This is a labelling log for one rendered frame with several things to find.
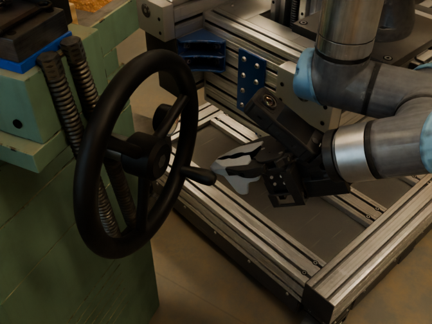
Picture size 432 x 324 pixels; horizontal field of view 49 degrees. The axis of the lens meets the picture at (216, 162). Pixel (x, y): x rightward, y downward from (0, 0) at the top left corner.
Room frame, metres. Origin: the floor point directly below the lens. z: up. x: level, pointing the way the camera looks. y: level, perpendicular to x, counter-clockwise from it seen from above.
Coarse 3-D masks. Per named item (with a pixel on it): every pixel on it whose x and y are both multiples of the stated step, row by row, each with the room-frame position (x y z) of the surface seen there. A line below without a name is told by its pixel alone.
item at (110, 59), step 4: (108, 52) 0.72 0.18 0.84; (112, 52) 0.73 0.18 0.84; (116, 52) 0.74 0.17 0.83; (104, 56) 0.71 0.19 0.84; (108, 56) 0.72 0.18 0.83; (112, 56) 0.73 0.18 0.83; (116, 56) 0.74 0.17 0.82; (104, 60) 0.71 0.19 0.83; (108, 60) 0.72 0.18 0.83; (112, 60) 0.73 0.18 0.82; (116, 60) 0.74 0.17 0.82; (108, 64) 0.72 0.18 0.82; (112, 64) 0.73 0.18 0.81; (116, 64) 0.74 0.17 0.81; (108, 68) 0.71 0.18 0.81; (112, 68) 0.73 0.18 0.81; (116, 68) 0.74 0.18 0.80; (108, 72) 0.71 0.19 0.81; (112, 72) 0.73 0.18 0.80; (0, 160) 0.48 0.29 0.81; (0, 164) 0.48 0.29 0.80
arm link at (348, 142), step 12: (336, 132) 0.48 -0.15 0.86; (348, 132) 0.47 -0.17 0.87; (360, 132) 0.46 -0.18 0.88; (336, 144) 0.46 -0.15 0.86; (348, 144) 0.45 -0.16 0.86; (360, 144) 0.44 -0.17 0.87; (336, 156) 0.45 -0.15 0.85; (348, 156) 0.44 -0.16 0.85; (360, 156) 0.43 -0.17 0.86; (336, 168) 0.45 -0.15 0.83; (348, 168) 0.43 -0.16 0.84; (360, 168) 0.43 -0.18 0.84; (348, 180) 0.44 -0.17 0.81; (360, 180) 0.43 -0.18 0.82; (372, 180) 0.43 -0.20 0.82
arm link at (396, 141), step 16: (400, 112) 0.47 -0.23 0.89; (416, 112) 0.45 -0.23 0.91; (368, 128) 0.46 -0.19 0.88; (384, 128) 0.45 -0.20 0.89; (400, 128) 0.44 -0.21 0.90; (416, 128) 0.43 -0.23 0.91; (368, 144) 0.44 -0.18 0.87; (384, 144) 0.43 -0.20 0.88; (400, 144) 0.42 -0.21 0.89; (416, 144) 0.41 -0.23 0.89; (368, 160) 0.43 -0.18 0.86; (384, 160) 0.42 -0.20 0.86; (400, 160) 0.41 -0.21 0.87; (416, 160) 0.40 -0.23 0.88; (384, 176) 0.42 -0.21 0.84; (400, 176) 0.42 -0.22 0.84
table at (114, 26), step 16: (128, 0) 0.80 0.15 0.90; (80, 16) 0.73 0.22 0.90; (96, 16) 0.73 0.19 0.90; (112, 16) 0.75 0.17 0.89; (128, 16) 0.79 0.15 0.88; (112, 32) 0.74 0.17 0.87; (128, 32) 0.78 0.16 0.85; (112, 48) 0.74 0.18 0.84; (80, 112) 0.51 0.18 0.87; (0, 144) 0.44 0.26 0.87; (16, 144) 0.44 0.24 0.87; (32, 144) 0.44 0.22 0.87; (48, 144) 0.45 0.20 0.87; (64, 144) 0.47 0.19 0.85; (16, 160) 0.43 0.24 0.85; (32, 160) 0.42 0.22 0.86; (48, 160) 0.44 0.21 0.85
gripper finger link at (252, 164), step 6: (252, 162) 0.50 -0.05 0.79; (270, 162) 0.49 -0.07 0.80; (228, 168) 0.51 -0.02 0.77; (234, 168) 0.50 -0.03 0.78; (240, 168) 0.49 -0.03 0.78; (246, 168) 0.49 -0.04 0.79; (252, 168) 0.48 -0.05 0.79; (258, 168) 0.48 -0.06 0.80; (264, 168) 0.48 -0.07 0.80; (228, 174) 0.51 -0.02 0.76; (234, 174) 0.50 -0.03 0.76; (240, 174) 0.49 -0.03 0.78; (246, 174) 0.48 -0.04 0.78; (252, 174) 0.48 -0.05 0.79; (258, 174) 0.48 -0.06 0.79
